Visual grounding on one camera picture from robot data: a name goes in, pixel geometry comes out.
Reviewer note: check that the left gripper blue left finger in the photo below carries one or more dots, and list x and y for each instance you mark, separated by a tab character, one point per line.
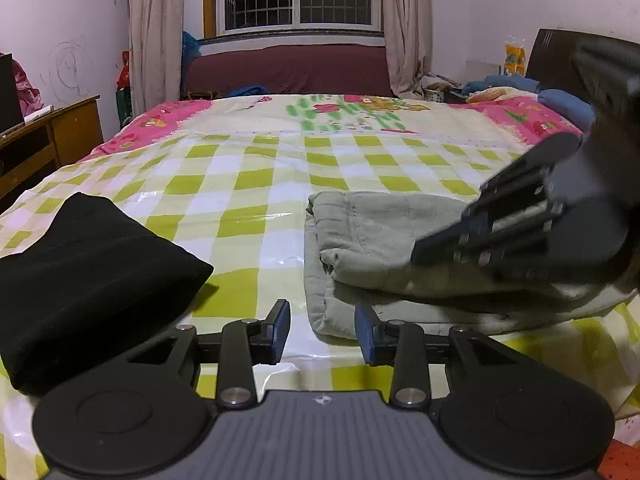
267	337

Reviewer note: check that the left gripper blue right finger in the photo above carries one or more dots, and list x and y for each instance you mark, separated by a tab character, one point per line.
376	339

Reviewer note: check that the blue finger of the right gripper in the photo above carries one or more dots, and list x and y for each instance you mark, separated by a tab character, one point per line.
450	247

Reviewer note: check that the grey-green pants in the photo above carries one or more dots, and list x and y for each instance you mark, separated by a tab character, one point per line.
357	250

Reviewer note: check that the pink floral quilt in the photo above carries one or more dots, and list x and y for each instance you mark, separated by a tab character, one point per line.
514	118

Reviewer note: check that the blue pillow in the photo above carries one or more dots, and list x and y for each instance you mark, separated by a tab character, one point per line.
572	108

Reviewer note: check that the green checked plastic bed sheet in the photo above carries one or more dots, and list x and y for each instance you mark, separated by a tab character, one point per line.
238	201

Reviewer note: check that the yellow snack bag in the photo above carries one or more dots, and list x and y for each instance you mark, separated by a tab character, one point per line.
515	61

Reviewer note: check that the dark wooden headboard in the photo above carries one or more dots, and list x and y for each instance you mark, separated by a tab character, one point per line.
550	62

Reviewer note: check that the folded black garment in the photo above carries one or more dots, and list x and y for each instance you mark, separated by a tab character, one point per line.
96	284

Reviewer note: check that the right beige curtain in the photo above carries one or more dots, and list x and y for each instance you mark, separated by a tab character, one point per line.
408	34

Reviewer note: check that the beige curtain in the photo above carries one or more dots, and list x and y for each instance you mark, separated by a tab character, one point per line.
408	34
155	47

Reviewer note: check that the maroon sofa bench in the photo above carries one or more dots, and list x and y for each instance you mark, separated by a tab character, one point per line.
299	64

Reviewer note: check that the red green bag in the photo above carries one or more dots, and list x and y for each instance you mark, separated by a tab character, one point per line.
123	93

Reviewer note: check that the wooden side cabinet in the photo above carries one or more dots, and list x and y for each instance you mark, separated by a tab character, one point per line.
53	140

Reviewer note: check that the left beige curtain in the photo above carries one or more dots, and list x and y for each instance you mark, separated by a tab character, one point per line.
155	47

